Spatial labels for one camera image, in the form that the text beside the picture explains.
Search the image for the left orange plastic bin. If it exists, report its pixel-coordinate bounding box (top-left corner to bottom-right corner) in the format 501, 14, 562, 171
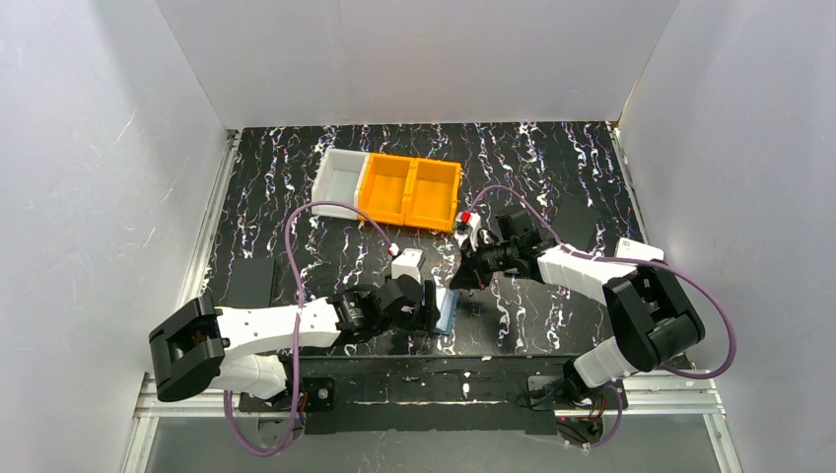
358, 153, 416, 225

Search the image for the aluminium front rail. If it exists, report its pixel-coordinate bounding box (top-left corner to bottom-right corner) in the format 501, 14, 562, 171
133, 372, 727, 418

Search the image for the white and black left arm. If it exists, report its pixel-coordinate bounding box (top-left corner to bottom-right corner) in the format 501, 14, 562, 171
149, 275, 457, 402

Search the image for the aluminium left rail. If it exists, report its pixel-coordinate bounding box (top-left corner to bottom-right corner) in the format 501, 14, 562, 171
177, 129, 242, 306

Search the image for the aluminium rail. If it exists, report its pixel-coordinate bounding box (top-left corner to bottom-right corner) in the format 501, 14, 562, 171
133, 372, 727, 418
177, 129, 242, 306

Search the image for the white plastic bin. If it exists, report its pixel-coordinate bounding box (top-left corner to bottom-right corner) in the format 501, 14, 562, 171
311, 148, 371, 220

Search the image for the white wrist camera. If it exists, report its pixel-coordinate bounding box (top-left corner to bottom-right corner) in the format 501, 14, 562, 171
390, 248, 426, 283
453, 210, 481, 248

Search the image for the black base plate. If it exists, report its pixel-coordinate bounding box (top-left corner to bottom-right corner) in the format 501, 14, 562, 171
238, 377, 335, 414
517, 374, 628, 415

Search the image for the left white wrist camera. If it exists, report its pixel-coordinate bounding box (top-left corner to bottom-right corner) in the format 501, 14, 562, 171
390, 248, 426, 283

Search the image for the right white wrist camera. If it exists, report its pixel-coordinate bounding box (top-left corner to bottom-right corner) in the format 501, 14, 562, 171
453, 210, 481, 248

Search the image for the black flat box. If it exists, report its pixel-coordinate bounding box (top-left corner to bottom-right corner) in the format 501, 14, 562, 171
225, 257, 276, 308

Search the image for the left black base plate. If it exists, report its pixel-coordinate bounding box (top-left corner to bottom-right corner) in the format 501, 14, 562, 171
238, 377, 335, 414

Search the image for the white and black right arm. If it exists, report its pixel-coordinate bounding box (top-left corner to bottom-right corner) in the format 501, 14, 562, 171
449, 211, 705, 405

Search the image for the blue card holder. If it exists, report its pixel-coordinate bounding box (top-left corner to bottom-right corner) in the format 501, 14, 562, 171
432, 287, 459, 335

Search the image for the right orange plastic bin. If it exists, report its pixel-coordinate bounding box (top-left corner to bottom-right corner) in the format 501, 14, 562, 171
404, 158, 461, 232

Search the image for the orange plastic bin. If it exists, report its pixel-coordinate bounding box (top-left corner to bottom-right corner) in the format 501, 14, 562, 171
358, 153, 416, 225
404, 158, 461, 232

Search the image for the white rectangular device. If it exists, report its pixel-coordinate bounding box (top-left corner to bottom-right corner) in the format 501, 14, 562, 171
614, 237, 664, 261

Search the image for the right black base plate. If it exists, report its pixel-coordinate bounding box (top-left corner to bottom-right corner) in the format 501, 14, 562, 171
517, 374, 628, 415

